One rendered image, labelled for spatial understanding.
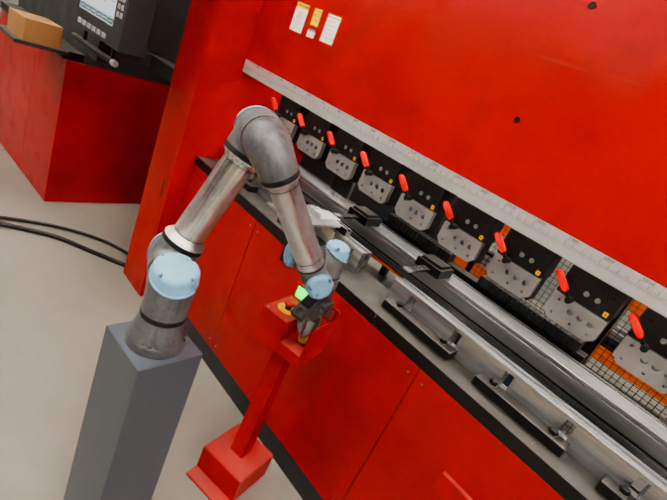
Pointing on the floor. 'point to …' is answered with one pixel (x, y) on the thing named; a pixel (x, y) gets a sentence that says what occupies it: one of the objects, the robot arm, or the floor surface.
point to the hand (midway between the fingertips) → (301, 335)
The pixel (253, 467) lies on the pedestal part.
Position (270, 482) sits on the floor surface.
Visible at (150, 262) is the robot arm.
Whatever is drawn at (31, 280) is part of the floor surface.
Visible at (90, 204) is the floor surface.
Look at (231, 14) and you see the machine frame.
